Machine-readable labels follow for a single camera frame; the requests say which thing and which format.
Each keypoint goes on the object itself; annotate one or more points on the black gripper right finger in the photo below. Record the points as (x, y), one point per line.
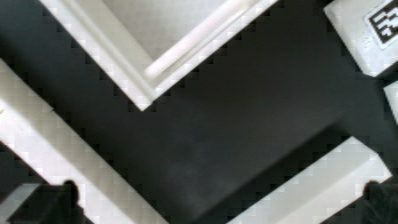
(374, 207)

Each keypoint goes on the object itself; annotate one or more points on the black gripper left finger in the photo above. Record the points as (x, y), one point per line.
(40, 204)

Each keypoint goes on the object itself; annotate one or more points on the white cabinet body box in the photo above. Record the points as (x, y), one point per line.
(151, 37)

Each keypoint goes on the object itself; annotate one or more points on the white cabinet top block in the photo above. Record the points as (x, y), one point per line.
(364, 20)

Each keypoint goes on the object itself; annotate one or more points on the white U-shaped obstacle frame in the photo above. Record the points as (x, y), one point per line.
(307, 199)

